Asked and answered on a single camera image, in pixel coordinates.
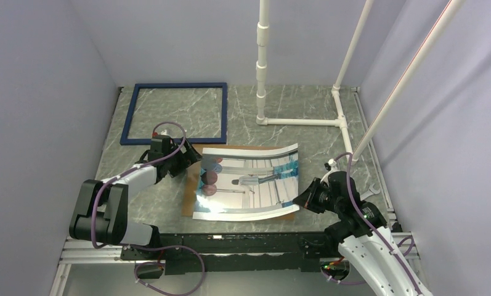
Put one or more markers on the silver open-end wrench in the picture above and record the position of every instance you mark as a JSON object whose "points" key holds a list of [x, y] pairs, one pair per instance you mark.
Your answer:
{"points": [[372, 190]]}

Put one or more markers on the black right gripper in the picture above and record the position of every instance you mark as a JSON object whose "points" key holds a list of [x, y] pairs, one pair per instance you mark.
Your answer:
{"points": [[307, 198]]}

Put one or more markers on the brown frame backing board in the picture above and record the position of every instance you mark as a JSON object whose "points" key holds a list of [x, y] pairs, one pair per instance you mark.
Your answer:
{"points": [[190, 192]]}

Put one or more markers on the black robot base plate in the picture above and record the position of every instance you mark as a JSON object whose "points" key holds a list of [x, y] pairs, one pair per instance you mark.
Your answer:
{"points": [[254, 251]]}

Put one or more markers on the aluminium rail frame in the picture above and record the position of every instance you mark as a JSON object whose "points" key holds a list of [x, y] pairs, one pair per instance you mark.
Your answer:
{"points": [[189, 183]]}

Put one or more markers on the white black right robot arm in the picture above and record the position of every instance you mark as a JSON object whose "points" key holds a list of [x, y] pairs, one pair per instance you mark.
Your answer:
{"points": [[361, 236]]}

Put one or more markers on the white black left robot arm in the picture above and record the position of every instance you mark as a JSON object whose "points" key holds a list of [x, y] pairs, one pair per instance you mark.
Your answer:
{"points": [[101, 211]]}

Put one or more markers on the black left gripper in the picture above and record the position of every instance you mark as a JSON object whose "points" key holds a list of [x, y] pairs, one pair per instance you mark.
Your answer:
{"points": [[188, 158]]}

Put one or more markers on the blue photo frame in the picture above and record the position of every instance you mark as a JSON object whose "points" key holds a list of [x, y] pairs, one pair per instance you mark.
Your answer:
{"points": [[200, 109]]}

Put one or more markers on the glossy printed photo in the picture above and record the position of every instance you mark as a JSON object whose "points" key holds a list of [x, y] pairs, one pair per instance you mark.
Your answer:
{"points": [[249, 188]]}

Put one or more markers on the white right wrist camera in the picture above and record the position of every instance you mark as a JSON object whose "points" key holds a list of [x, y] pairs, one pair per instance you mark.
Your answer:
{"points": [[331, 165]]}

